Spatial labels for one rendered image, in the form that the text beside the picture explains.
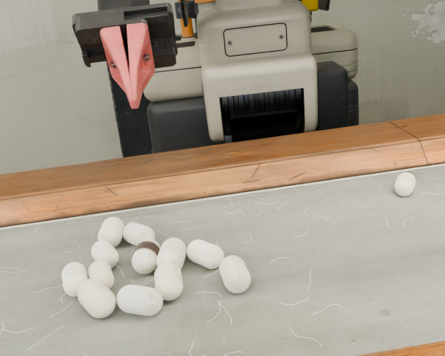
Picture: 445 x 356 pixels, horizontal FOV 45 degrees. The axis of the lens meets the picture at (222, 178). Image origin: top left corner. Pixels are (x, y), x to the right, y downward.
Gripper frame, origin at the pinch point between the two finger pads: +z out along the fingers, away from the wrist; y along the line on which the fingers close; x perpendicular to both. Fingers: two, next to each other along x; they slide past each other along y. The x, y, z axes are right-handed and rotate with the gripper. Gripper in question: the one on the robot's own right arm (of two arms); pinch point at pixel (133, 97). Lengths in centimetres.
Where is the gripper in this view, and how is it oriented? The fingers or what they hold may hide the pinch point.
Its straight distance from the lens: 53.2
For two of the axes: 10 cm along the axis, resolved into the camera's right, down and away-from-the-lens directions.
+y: 9.9, -1.4, 0.8
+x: 0.1, 5.1, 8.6
